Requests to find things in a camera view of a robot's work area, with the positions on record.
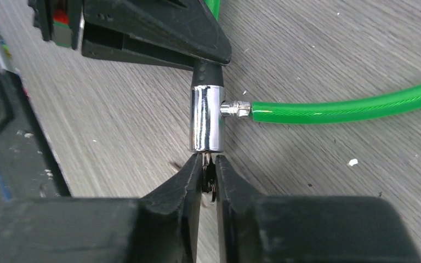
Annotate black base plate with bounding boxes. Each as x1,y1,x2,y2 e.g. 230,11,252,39
0,70,70,201

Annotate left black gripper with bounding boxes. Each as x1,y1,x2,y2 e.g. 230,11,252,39
27,0,232,71

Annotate green cable bike lock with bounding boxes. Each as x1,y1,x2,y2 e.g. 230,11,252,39
189,0,421,154

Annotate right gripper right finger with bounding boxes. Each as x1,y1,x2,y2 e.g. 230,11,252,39
215,155,421,262

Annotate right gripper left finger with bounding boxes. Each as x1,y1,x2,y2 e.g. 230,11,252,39
0,154,203,262

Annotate small silver keys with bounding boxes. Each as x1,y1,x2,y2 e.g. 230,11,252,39
201,152,217,207

